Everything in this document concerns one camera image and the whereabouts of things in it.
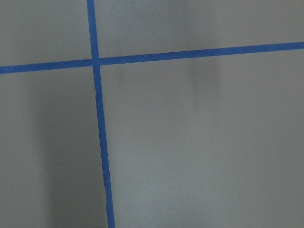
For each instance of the brown paper table mat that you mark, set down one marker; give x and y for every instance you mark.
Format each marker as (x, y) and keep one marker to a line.
(151, 113)

